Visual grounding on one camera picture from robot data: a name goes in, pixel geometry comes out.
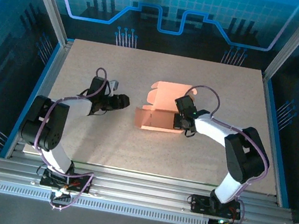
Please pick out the pink cardboard paper box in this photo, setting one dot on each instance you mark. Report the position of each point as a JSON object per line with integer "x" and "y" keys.
{"x": 166, "y": 97}

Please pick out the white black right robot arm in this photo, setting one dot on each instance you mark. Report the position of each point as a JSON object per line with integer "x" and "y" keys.
{"x": 245, "y": 158}

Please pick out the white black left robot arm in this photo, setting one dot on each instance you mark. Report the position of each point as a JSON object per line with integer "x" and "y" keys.
{"x": 43, "y": 122}

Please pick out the aluminium side rail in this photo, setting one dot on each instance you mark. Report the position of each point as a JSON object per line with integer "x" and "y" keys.
{"x": 271, "y": 110}
{"x": 55, "y": 72}

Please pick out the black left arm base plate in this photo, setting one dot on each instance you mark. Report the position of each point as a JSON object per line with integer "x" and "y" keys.
{"x": 81, "y": 184}

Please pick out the long aluminium frame rail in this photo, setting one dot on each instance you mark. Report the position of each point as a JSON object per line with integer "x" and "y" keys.
{"x": 139, "y": 187}

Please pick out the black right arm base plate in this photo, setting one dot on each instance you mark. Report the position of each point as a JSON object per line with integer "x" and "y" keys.
{"x": 199, "y": 205}

